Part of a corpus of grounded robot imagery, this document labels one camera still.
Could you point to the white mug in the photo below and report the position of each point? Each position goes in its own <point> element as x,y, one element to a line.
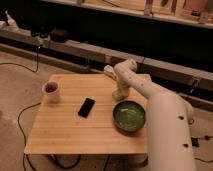
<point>51,90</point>

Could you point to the white bottle on table edge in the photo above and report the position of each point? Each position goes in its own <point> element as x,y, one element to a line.
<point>109,71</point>

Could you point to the green ceramic bowl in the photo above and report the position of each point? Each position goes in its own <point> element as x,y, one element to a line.
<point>129,116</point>

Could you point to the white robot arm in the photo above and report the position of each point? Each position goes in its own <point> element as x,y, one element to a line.
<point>167,117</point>

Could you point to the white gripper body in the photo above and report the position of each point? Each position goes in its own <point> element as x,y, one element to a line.
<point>122,88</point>

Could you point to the black smartphone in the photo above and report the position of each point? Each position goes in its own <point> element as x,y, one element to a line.
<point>86,107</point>

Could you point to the black dome object on ledge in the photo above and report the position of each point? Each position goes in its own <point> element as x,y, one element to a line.
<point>58,35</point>

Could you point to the black power adapter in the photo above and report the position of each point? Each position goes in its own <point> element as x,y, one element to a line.
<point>195,142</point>

